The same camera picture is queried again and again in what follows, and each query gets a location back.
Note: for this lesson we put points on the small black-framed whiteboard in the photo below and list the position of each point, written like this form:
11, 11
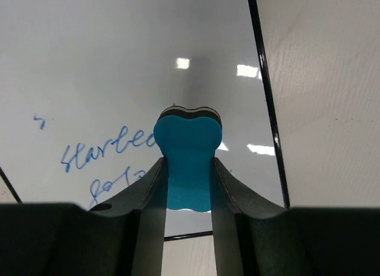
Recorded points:
84, 81

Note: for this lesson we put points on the blue whiteboard eraser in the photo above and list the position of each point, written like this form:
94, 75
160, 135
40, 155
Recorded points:
188, 138

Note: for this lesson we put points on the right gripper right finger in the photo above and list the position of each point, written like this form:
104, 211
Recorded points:
244, 227

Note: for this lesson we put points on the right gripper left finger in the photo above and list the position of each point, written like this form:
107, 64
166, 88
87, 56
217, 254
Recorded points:
133, 235

